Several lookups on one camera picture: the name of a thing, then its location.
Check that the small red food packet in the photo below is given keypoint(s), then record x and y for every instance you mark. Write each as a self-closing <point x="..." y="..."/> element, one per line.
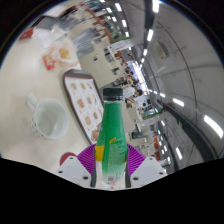
<point x="49" y="62"/>

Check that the green plastic drink bottle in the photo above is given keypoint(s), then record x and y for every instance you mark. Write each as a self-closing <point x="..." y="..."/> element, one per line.
<point x="111" y="133"/>

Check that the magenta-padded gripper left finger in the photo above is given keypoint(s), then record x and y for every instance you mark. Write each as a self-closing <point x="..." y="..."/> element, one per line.
<point x="73" y="170"/>

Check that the ceiling strip lights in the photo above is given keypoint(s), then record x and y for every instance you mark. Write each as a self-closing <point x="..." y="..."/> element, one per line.
<point x="213" y="126"/>

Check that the white polka dot mug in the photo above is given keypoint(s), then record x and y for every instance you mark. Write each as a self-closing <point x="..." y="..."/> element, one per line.
<point x="51" y="120"/>

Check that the beige canteen chairs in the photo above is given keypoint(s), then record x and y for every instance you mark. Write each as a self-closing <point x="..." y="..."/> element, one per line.
<point x="91" y="61"/>

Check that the brown food tray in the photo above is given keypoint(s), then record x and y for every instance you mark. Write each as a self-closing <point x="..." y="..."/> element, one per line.
<point x="81" y="100"/>

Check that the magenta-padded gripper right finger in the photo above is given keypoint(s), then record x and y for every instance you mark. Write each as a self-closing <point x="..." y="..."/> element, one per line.
<point x="148" y="170"/>

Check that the white paper receipt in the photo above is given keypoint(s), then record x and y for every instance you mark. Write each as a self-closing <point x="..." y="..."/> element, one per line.
<point x="46" y="38"/>

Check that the ceiling air conditioner unit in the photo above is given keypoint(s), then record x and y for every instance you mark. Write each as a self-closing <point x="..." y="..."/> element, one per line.
<point x="163" y="50"/>

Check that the person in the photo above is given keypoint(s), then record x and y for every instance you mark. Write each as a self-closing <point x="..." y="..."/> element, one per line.
<point x="129" y="92"/>

